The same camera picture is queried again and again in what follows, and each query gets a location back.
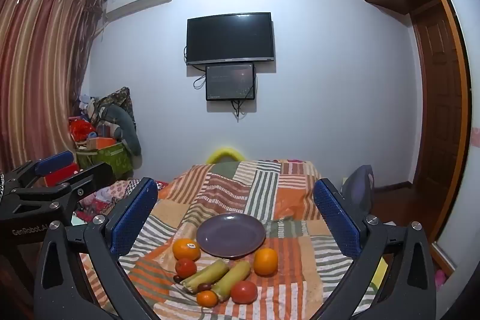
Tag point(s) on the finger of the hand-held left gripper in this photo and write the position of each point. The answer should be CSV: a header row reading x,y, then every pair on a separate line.
x,y
56,159
88,181

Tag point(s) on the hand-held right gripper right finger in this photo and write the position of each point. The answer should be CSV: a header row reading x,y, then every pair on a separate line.
x,y
333,217

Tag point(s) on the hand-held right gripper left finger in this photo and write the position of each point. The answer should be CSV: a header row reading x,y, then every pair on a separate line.
x,y
135,217

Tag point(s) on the orange with white sticker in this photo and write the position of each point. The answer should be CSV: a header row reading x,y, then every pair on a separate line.
x,y
184,249

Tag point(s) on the small red tomato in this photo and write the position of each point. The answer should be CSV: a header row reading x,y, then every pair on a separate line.
x,y
185,267

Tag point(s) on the dark red grape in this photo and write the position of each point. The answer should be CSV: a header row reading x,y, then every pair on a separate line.
x,y
177,278
204,287

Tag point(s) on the plain large orange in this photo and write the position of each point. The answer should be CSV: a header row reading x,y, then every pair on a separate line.
x,y
265,262

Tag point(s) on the yellow-green corn cob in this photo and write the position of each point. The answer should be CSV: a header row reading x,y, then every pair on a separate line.
x,y
233,278
205,273

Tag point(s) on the purple round plate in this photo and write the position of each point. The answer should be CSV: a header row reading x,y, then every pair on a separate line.
x,y
231,235

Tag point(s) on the small orange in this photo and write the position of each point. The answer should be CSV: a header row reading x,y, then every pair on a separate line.
x,y
207,298

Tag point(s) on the large red tomato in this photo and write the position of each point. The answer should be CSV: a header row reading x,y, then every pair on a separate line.
x,y
243,292

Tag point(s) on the red box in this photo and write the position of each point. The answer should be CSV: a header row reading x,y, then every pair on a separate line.
x,y
58,176

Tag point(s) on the pink floral sheet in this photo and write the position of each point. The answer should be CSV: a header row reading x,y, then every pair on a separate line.
x,y
116,189

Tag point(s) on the green storage box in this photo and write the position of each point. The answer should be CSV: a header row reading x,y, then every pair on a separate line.
x,y
112,158

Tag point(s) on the red bag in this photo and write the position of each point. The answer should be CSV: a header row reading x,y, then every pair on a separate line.
x,y
80,128

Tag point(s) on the orange box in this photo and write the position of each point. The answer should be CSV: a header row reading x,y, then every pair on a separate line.
x,y
101,143

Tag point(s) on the grey plush pillow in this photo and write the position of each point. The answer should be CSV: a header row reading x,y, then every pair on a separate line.
x,y
125,125

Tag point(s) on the camouflage patterned cloth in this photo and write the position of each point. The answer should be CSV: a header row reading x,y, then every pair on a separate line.
x,y
118,98

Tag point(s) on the striped patchwork blanket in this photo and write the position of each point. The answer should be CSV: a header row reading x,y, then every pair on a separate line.
x,y
240,192

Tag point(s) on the striped red curtain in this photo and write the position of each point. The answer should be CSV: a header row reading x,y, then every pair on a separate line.
x,y
41,61

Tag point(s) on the brown wooden door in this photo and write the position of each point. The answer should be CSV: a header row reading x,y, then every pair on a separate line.
x,y
438,125

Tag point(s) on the small black wall monitor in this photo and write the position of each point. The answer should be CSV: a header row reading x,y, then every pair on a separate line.
x,y
230,82

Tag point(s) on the wall-mounted black television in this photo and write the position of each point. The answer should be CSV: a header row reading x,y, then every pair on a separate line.
x,y
230,39

